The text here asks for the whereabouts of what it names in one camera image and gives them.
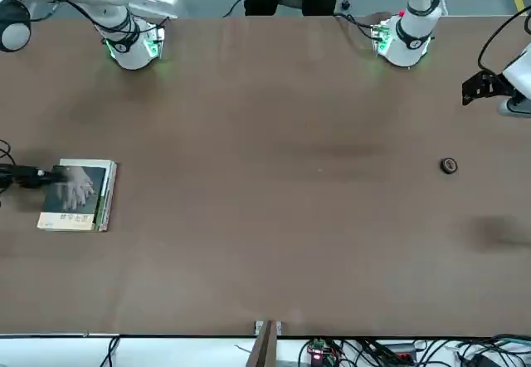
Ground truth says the black desk cable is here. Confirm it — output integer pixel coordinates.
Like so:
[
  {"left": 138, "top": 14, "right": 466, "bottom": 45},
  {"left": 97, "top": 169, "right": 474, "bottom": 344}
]
[{"left": 99, "top": 335, "right": 121, "bottom": 367}]

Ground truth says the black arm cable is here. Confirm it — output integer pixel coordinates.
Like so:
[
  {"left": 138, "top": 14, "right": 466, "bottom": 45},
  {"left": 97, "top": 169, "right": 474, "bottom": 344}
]
[
  {"left": 0, "top": 0, "right": 142, "bottom": 46},
  {"left": 476, "top": 4, "right": 531, "bottom": 76}
]

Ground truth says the black left base cable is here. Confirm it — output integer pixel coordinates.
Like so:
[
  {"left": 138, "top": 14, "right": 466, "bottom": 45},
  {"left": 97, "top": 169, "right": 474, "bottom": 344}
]
[{"left": 334, "top": 12, "right": 389, "bottom": 52}]

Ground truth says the brown divider board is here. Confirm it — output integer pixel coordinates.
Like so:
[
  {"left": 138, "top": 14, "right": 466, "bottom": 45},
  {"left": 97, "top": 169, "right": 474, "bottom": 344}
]
[{"left": 247, "top": 320, "right": 279, "bottom": 367}]

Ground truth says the black power adapter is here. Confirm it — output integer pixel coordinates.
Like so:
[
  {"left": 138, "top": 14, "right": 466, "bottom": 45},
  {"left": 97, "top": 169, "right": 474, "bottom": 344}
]
[{"left": 470, "top": 352, "right": 501, "bottom": 367}]

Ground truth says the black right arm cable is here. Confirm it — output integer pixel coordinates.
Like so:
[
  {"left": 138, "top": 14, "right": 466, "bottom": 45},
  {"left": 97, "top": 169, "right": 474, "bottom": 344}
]
[{"left": 0, "top": 0, "right": 142, "bottom": 46}]

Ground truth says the small dark round object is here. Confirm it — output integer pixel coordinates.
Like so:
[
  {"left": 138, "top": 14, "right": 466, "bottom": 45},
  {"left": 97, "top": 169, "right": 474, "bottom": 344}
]
[{"left": 439, "top": 156, "right": 460, "bottom": 176}]

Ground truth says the green and white book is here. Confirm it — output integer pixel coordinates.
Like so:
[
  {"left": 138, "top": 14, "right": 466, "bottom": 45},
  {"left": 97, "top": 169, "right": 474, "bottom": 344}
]
[{"left": 57, "top": 158, "right": 119, "bottom": 233}]

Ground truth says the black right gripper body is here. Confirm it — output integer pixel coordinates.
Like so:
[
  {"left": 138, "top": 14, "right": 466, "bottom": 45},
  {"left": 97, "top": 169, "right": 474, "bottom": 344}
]
[{"left": 0, "top": 164, "right": 20, "bottom": 190}]

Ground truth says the black power strip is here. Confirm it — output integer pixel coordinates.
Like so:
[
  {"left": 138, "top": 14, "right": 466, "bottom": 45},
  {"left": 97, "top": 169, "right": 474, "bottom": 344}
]
[{"left": 379, "top": 340, "right": 417, "bottom": 362}]

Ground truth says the circuit board red light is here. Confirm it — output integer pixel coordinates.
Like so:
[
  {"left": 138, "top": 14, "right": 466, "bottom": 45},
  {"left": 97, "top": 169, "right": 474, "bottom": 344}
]
[{"left": 304, "top": 335, "right": 338, "bottom": 363}]

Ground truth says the dark book with hands cover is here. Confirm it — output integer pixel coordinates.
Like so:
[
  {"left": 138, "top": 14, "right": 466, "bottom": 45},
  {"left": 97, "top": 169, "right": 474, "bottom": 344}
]
[{"left": 36, "top": 165, "right": 108, "bottom": 232}]

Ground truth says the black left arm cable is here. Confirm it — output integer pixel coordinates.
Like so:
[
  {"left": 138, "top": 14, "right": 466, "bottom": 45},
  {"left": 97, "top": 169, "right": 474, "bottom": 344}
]
[{"left": 476, "top": 4, "right": 531, "bottom": 76}]

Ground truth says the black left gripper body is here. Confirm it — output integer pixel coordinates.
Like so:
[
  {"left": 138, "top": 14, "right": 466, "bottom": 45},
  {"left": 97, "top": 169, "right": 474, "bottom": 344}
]
[{"left": 495, "top": 76, "right": 519, "bottom": 100}]

